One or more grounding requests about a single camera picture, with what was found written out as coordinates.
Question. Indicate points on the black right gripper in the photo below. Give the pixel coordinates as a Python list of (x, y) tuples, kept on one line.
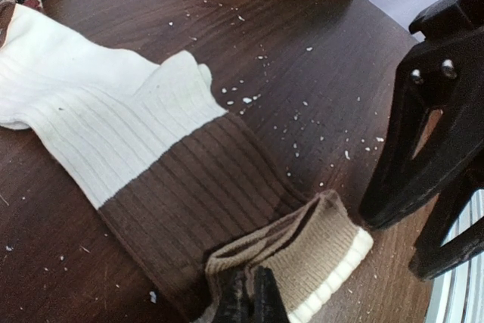
[(447, 17)]

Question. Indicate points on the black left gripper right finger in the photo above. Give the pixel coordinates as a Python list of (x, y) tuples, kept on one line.
[(268, 306)]

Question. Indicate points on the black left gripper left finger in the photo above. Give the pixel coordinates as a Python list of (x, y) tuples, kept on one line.
[(234, 305)]

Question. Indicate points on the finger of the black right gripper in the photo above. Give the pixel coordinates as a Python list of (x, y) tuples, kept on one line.
[(433, 256), (435, 127)]

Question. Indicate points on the maroon sock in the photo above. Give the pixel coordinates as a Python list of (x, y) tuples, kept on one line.
[(34, 4)]

